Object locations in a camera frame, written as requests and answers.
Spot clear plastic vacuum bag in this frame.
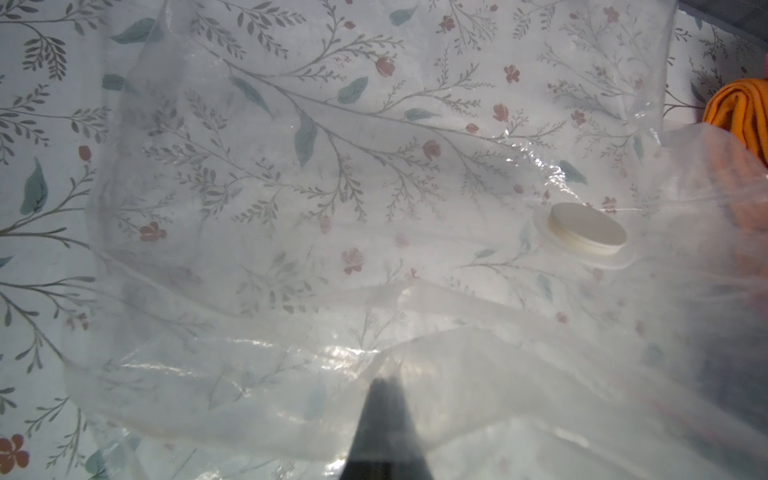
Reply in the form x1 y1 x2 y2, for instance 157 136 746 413
62 0 768 480

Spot orange trousers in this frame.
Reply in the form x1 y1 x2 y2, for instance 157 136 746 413
703 79 767 195

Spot white round bag valve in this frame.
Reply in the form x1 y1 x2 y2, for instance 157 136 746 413
532 202 635 270

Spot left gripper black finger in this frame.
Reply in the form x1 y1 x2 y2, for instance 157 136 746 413
340 377 433 480

